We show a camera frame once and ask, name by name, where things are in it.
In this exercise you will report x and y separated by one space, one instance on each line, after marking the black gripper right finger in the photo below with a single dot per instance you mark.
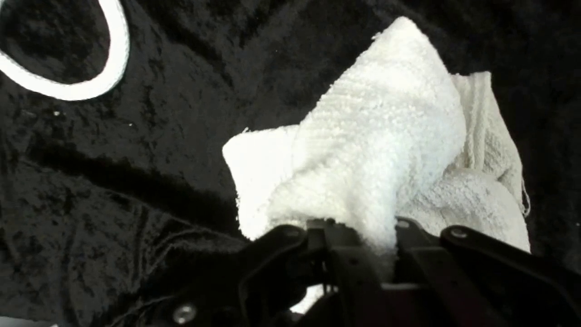
472 284

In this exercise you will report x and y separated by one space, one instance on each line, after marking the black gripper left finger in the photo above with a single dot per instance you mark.
314 278

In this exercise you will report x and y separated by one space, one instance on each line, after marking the white towel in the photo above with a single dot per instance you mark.
374 133

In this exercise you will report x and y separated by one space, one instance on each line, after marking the black velvet tablecloth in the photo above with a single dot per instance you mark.
120 182

